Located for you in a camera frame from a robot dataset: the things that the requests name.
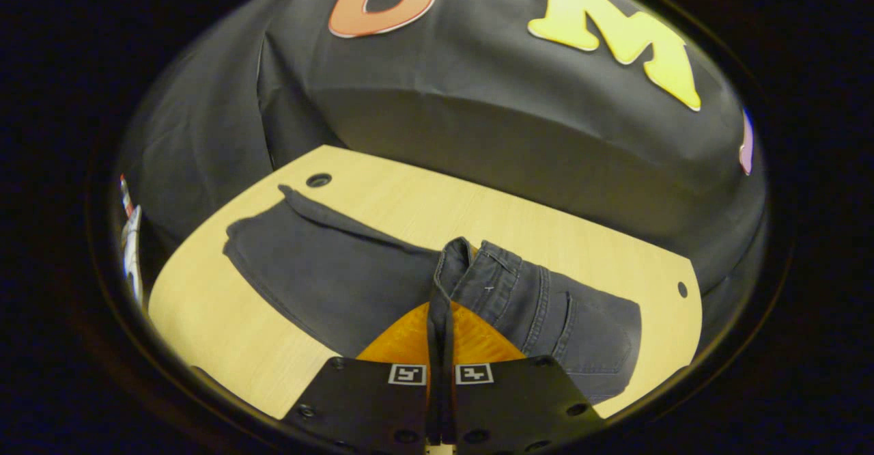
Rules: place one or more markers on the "black backdrop cloth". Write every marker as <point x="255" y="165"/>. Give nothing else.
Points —
<point x="478" y="100"/>

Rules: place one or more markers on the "dark blue jeans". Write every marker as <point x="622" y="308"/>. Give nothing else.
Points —
<point x="341" y="270"/>

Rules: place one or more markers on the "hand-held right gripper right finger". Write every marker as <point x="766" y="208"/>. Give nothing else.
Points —
<point x="519" y="400"/>

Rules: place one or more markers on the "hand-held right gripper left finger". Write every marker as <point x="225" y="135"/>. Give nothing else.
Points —
<point x="369" y="400"/>

